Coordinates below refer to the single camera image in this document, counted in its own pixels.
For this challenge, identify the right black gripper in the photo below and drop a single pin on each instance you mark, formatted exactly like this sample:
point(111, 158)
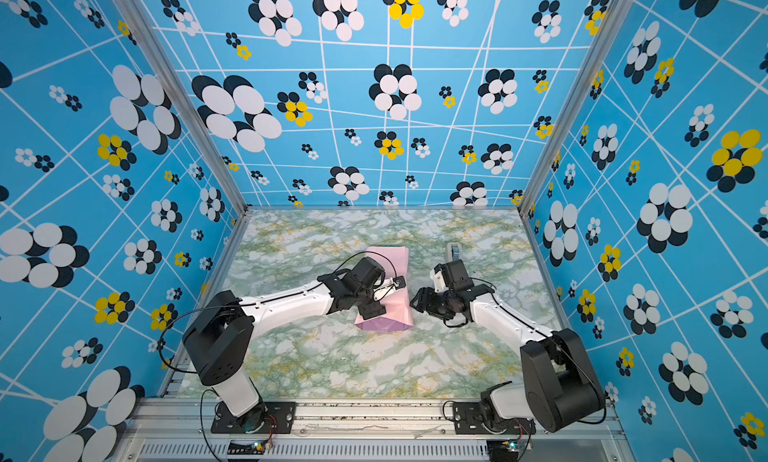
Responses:
point(426, 302)

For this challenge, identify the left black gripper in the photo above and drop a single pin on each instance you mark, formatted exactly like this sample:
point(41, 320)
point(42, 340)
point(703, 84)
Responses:
point(374, 310)

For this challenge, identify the purple wrapping paper sheet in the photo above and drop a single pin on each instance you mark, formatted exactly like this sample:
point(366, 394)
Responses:
point(398, 315)

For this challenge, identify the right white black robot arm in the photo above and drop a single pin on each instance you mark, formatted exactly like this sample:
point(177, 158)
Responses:
point(559, 385)

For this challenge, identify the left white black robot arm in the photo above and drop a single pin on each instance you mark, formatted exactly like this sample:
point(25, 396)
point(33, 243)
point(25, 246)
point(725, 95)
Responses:
point(217, 341)

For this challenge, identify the white tape dispenser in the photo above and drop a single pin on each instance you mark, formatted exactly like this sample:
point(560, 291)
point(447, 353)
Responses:
point(453, 252)

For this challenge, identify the right green circuit board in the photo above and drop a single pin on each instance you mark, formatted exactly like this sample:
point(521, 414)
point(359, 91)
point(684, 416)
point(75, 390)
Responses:
point(503, 450)

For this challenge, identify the green circuit board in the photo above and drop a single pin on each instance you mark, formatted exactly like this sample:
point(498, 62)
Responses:
point(503, 450)
point(243, 448)

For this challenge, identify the left green circuit board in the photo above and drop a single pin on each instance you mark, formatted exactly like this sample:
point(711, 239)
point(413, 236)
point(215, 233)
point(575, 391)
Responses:
point(243, 448)

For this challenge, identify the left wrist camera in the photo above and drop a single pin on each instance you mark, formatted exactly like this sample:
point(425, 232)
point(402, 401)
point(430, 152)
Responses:
point(395, 283)

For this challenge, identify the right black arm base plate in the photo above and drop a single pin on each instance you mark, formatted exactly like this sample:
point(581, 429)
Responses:
point(477, 418)

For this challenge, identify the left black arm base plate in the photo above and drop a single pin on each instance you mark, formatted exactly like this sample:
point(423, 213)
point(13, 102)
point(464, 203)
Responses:
point(264, 418)

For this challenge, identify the aluminium front rail frame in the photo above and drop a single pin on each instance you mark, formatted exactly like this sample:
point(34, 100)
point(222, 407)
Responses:
point(176, 429)

